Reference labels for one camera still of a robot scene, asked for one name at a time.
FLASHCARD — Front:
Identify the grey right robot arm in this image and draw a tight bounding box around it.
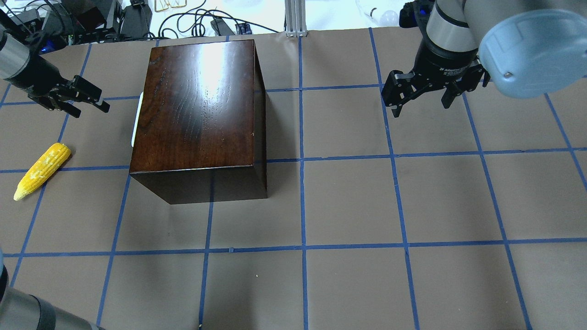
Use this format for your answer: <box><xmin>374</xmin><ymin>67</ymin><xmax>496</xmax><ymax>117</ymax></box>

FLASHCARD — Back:
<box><xmin>381</xmin><ymin>0</ymin><xmax>587</xmax><ymax>118</ymax></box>

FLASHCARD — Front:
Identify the gold wire rack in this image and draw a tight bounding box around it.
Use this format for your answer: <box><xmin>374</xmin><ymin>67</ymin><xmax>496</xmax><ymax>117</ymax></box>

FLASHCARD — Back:
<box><xmin>154</xmin><ymin>0</ymin><xmax>187</xmax><ymax>13</ymax></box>

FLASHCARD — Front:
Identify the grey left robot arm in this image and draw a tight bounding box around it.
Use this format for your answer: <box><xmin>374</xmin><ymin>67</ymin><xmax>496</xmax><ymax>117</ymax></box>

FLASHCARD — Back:
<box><xmin>0</xmin><ymin>31</ymin><xmax>111</xmax><ymax>118</ymax></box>

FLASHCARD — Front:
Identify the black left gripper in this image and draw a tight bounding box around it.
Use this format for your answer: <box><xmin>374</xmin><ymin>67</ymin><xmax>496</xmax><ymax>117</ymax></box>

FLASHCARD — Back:
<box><xmin>6</xmin><ymin>56</ymin><xmax>111</xmax><ymax>118</ymax></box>

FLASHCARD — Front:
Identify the yellow corn cob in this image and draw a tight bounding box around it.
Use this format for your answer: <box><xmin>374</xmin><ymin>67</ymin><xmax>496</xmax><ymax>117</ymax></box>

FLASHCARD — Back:
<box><xmin>13</xmin><ymin>143</ymin><xmax>72</xmax><ymax>201</ymax></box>

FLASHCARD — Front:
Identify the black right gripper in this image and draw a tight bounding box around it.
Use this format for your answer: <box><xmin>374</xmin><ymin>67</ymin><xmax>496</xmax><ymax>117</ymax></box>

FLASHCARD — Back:
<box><xmin>381</xmin><ymin>30</ymin><xmax>490</xmax><ymax>118</ymax></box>

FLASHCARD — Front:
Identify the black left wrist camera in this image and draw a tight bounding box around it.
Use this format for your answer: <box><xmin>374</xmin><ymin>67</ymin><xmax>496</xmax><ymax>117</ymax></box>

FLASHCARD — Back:
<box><xmin>25</xmin><ymin>31</ymin><xmax>75</xmax><ymax>55</ymax></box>

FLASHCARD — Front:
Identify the aluminium frame post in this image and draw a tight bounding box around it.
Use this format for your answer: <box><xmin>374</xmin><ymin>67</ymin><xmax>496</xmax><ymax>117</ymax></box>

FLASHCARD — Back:
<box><xmin>284</xmin><ymin>0</ymin><xmax>308</xmax><ymax>38</ymax></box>

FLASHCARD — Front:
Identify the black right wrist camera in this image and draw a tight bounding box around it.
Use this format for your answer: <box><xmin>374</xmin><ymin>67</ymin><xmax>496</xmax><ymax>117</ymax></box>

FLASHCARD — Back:
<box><xmin>399</xmin><ymin>0</ymin><xmax>436</xmax><ymax>28</ymax></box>

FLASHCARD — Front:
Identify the white light bulb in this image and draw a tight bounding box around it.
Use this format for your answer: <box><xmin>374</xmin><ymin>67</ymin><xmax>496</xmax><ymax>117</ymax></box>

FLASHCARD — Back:
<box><xmin>355</xmin><ymin>0</ymin><xmax>399</xmax><ymax>27</ymax></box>

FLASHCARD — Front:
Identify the black power adapter with cable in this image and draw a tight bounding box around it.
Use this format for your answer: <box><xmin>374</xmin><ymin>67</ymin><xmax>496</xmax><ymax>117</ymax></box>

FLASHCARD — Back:
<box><xmin>159</xmin><ymin>8</ymin><xmax>279</xmax><ymax>39</ymax></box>

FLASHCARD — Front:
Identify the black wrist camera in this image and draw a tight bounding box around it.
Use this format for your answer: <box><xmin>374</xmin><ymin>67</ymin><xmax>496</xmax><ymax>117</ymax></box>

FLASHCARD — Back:
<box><xmin>25</xmin><ymin>31</ymin><xmax>75</xmax><ymax>55</ymax></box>
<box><xmin>399</xmin><ymin>0</ymin><xmax>436</xmax><ymax>28</ymax></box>

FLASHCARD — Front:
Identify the black equipment pile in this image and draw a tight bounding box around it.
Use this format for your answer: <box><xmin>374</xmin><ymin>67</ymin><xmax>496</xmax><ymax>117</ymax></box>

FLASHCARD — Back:
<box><xmin>1</xmin><ymin>0</ymin><xmax>153</xmax><ymax>45</ymax></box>

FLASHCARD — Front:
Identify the dark wooden drawer cabinet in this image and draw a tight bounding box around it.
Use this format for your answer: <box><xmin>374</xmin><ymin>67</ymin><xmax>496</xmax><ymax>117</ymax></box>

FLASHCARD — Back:
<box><xmin>129</xmin><ymin>39</ymin><xmax>268</xmax><ymax>204</ymax></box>

